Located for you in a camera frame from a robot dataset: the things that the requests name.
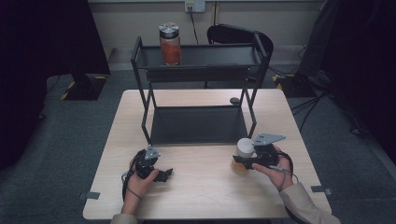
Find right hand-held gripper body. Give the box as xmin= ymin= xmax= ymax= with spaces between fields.
xmin=251 ymin=133 xmax=287 ymax=168

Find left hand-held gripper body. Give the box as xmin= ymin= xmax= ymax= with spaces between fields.
xmin=134 ymin=145 xmax=162 ymax=180

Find white-lidded jar of orange powder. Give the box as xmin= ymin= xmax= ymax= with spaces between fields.
xmin=231 ymin=137 xmax=257 ymax=175

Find black metal two-tier rack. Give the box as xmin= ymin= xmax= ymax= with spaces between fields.
xmin=130 ymin=33 xmax=271 ymax=148

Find silver-lidded jar of red spice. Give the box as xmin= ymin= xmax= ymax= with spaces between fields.
xmin=158 ymin=21 xmax=182 ymax=66

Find person's left hand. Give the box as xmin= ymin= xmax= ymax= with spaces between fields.
xmin=123 ymin=168 xmax=161 ymax=203

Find person's right hand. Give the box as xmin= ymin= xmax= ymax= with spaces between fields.
xmin=251 ymin=145 xmax=295 ymax=191

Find grey tape strip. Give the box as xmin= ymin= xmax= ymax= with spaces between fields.
xmin=78 ymin=191 xmax=101 ymax=201
xmin=311 ymin=185 xmax=333 ymax=196

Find black stand base yellow-striped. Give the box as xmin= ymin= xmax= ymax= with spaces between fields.
xmin=60 ymin=74 xmax=108 ymax=102
xmin=272 ymin=73 xmax=318 ymax=99

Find black chair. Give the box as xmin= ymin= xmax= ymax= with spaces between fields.
xmin=204 ymin=23 xmax=275 ymax=90

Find dark curtain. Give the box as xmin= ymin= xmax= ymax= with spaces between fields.
xmin=0 ymin=0 xmax=111 ymax=172
xmin=297 ymin=0 xmax=396 ymax=162

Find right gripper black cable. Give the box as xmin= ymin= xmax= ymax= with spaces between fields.
xmin=269 ymin=150 xmax=300 ymax=192

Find black floor cables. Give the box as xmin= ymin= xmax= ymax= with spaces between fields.
xmin=289 ymin=90 xmax=372 ymax=136

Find black wall power cable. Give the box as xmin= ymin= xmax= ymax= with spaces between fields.
xmin=188 ymin=7 xmax=200 ymax=46

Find white wall socket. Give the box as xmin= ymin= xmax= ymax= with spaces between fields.
xmin=184 ymin=0 xmax=206 ymax=14

